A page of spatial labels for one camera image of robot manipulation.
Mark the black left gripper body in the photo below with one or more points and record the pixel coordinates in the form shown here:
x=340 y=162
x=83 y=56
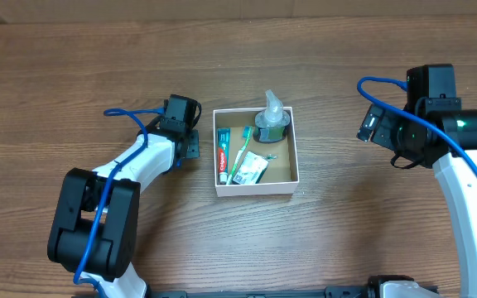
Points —
x=193 y=144

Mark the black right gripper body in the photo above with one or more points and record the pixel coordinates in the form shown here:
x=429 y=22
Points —
x=390 y=133

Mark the green toothpaste tube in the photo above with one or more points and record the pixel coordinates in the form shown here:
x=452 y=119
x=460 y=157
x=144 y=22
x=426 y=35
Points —
x=223 y=135

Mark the green white toothbrush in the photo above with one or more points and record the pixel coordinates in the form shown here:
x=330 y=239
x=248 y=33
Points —
x=247 y=133

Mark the white cardboard box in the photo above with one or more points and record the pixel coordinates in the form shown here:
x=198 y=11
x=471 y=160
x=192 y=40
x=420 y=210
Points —
x=282 y=174

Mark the green white soap packet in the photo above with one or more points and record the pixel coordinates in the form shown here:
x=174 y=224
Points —
x=251 y=169

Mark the clear soap pump bottle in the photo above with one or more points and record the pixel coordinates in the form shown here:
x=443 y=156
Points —
x=271 y=123

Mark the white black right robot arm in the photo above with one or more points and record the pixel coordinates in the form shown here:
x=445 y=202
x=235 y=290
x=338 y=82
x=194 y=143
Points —
x=456 y=173

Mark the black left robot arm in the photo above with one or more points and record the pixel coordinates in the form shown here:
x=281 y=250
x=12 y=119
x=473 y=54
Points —
x=94 y=229

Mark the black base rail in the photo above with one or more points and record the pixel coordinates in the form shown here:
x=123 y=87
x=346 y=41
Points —
x=328 y=292

